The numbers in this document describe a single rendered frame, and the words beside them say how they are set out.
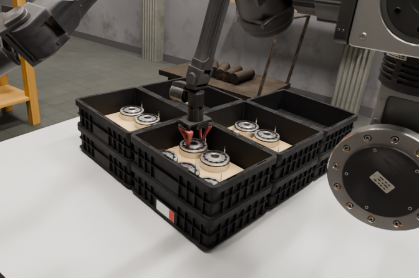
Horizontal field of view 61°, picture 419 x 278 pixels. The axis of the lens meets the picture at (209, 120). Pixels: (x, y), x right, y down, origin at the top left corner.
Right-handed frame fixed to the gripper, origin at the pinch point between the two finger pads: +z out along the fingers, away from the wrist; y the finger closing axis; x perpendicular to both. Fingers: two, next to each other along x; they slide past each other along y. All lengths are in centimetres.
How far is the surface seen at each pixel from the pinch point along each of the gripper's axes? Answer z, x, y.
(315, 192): 19, 32, -34
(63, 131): 16, -66, 26
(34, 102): 65, -234, 0
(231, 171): 4.3, 17.5, -2.3
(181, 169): -6.6, 20.4, 20.4
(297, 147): -4.5, 29.6, -20.7
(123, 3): 17, -473, -212
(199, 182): -6.0, 28.0, 19.8
